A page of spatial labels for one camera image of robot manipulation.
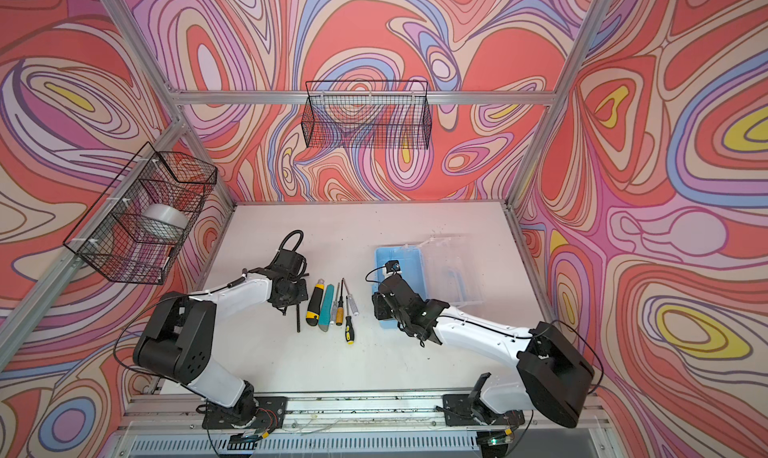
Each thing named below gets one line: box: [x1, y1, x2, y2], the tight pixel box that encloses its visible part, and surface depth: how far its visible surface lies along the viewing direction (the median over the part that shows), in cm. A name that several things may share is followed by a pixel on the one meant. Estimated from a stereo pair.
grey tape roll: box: [141, 203, 190, 243], surface depth 74 cm
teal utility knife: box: [318, 284, 335, 332], surface depth 93 cm
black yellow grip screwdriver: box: [345, 296, 355, 345], surface depth 88 cm
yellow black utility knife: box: [305, 279, 325, 326], surface depth 93 cm
